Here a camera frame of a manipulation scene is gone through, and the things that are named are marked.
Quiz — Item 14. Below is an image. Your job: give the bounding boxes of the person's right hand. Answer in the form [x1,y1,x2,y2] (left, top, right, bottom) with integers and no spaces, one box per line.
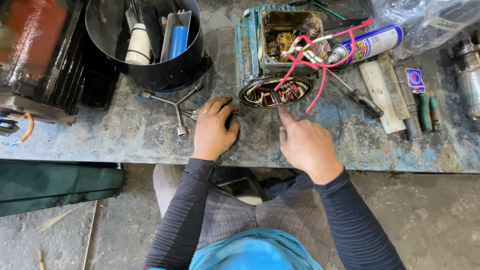
[277,104,345,185]

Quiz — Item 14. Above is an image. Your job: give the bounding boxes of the grey metal punch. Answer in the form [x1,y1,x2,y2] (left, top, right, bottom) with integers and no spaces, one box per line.
[393,64,423,141]

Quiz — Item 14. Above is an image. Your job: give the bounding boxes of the dark green metal panel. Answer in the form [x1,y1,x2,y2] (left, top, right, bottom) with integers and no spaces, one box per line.
[0,159,127,218]

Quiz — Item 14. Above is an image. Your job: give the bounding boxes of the red and black motor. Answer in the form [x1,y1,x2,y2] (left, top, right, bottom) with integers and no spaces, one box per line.
[0,0,121,126]

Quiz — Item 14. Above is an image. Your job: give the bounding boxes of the person's left hand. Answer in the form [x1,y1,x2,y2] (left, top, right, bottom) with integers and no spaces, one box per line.
[191,96,241,162]

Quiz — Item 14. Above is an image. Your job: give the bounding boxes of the blue cylinder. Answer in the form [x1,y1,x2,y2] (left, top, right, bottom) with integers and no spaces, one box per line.
[169,25,189,60]

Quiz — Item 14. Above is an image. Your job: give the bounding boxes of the green-handled pliers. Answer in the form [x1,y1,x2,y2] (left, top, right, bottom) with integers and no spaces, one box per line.
[417,92,444,133]

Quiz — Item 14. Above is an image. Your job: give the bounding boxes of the person's blue shirt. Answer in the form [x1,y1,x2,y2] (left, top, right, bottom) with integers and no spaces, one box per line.
[148,227,325,270]

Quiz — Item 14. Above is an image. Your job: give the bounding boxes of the worn beige flat bar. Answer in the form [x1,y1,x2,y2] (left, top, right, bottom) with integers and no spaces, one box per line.
[376,52,411,121]

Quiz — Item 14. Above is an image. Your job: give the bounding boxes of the white plastic rod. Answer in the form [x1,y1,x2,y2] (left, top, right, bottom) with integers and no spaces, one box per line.
[358,60,407,135]

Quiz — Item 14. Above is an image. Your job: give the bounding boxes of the green cable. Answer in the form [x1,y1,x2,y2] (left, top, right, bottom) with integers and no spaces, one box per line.
[312,1,348,21]

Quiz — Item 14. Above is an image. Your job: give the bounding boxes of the grey plastic tray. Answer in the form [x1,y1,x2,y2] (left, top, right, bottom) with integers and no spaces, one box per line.
[160,10,192,63]

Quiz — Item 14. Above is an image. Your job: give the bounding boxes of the red motor lead wire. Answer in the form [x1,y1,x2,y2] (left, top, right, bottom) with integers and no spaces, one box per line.
[284,19,374,69]
[273,35,316,92]
[305,56,328,114]

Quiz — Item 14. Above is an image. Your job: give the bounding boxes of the black flat tool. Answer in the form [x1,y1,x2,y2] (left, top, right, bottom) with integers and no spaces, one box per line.
[132,0,164,61]

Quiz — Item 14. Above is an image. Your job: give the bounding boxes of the black stool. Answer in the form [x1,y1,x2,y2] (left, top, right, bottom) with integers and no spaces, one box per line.
[212,166,271,206]

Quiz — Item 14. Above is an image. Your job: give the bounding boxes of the small blue bearing box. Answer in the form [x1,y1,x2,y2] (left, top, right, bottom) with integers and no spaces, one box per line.
[405,68,426,94]

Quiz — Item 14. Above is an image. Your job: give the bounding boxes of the black-handled pliers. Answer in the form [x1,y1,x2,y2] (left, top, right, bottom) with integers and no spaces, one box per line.
[181,108,247,145]

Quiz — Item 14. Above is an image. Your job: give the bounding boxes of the blue and white spray can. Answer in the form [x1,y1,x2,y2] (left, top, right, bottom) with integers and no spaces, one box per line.
[328,25,404,68]

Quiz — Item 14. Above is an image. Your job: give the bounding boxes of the clear plastic bag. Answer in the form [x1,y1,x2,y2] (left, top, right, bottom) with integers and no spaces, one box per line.
[370,0,480,61]

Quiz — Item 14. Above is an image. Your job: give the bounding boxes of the black strap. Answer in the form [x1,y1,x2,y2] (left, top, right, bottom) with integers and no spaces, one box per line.
[322,16,371,31]

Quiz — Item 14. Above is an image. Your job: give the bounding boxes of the black-handled screwdriver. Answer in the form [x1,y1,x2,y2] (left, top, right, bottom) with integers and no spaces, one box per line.
[325,69,385,119]

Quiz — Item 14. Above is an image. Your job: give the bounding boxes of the grey metal motor rotor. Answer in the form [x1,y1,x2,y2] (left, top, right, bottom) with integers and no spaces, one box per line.
[452,35,480,121]

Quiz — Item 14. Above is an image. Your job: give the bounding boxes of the black metal bucket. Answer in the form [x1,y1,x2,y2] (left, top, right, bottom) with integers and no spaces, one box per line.
[85,0,205,92]

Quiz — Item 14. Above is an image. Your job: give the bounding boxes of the person's grey trousers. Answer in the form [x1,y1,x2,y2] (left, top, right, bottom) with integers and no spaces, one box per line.
[153,164,334,269]

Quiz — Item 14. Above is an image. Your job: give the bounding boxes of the three-way socket wrench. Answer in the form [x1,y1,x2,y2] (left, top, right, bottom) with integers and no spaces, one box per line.
[139,83,204,137]

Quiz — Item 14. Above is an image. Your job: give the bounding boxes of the white plastic cylinder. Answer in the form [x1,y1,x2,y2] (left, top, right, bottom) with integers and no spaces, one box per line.
[125,23,152,65]

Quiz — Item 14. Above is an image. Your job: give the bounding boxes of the orange cable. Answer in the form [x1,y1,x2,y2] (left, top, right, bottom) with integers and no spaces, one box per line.
[10,112,35,146]

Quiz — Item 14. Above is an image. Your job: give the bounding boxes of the teal electric motor stator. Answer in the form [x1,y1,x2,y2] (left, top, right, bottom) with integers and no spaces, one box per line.
[235,4,329,109]

